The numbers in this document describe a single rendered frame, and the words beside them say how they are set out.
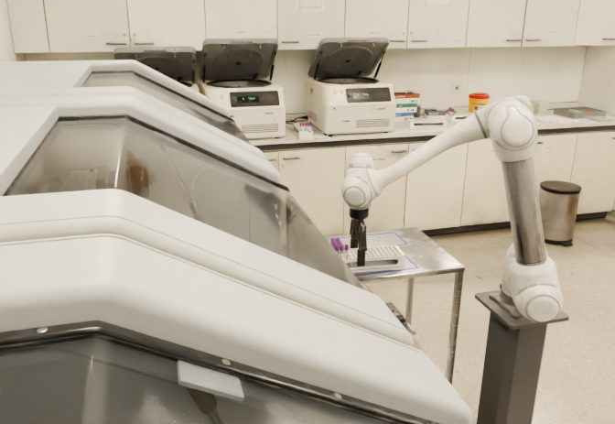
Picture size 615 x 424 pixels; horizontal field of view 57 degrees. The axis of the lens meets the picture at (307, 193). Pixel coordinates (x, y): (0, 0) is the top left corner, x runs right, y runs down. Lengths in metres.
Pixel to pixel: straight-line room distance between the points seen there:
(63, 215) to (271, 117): 3.49
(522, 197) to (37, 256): 1.67
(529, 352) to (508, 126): 0.97
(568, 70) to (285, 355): 5.52
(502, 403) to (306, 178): 2.29
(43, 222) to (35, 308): 0.15
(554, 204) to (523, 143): 3.02
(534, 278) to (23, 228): 1.74
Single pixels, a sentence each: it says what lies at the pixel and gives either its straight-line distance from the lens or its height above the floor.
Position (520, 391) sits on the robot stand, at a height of 0.36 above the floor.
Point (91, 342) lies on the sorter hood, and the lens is 0.44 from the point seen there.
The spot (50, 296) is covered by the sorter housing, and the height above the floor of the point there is 1.61.
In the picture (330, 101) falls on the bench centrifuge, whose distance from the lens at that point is 4.16.
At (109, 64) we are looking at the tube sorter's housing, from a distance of 2.14.
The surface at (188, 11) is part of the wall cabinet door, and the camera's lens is 4.18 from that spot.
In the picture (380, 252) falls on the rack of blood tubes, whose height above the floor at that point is 0.88.
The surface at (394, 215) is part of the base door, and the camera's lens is 4.56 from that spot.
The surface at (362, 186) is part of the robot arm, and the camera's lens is 1.94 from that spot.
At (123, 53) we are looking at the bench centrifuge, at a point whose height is 1.50.
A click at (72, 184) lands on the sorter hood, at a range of 0.81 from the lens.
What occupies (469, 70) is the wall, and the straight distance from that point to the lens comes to 5.30.
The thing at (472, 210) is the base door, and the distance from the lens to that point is 4.89.
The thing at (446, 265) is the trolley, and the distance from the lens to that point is 2.38.
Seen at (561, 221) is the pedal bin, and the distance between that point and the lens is 4.93.
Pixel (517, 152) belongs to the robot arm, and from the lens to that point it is 1.92.
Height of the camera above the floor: 1.82
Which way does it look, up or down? 18 degrees down
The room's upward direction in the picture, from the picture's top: straight up
